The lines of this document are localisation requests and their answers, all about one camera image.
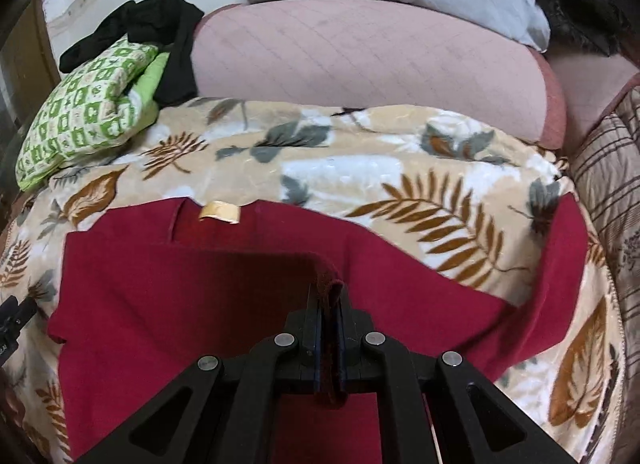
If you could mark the black cloth garment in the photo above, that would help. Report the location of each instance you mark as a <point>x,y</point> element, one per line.
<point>168,24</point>

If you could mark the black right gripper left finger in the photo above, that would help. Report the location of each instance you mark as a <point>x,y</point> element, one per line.
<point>218,410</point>

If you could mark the striped brown quilt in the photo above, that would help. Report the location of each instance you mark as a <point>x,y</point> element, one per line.
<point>605,170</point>

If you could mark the green white patterned pillow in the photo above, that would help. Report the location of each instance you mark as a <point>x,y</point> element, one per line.
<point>100,105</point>

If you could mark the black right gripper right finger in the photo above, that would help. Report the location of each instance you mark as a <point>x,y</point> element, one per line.
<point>431,410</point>

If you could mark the dark red fleece garment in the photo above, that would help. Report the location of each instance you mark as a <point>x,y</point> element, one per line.
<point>148,289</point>

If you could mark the leaf pattern fleece blanket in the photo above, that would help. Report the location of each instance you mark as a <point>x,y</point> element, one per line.
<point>464,198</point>

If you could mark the pink quilted bolster cushion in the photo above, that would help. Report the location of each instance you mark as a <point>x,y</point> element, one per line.
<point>363,53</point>

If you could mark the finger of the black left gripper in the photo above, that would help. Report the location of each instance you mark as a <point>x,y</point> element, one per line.
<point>14,315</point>

